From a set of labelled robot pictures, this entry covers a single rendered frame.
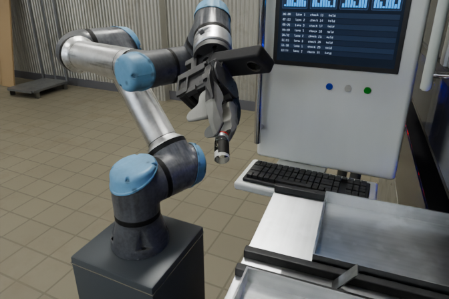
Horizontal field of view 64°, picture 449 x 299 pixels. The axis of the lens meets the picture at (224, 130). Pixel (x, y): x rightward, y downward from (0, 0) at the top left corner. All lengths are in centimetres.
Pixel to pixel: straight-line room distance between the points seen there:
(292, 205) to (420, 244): 30
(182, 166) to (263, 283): 36
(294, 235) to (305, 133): 53
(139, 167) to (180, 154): 12
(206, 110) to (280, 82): 78
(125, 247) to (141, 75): 45
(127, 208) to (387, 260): 59
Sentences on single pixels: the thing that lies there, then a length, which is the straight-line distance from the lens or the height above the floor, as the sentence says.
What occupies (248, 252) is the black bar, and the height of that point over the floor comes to 90.
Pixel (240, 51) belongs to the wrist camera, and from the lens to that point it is 60.
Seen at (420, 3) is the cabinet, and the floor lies 138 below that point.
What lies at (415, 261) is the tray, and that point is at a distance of 89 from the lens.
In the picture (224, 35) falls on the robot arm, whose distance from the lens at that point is 69.
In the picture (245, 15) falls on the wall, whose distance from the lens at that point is 426.
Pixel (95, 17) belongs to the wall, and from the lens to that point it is 548.
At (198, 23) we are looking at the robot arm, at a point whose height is 135.
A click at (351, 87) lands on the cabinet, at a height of 111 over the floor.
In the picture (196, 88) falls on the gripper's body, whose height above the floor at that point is 126.
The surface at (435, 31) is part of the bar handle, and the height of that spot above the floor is 132.
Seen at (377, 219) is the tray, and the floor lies 88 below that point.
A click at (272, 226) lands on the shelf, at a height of 88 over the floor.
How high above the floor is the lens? 142
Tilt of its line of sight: 22 degrees down
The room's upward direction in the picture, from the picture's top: straight up
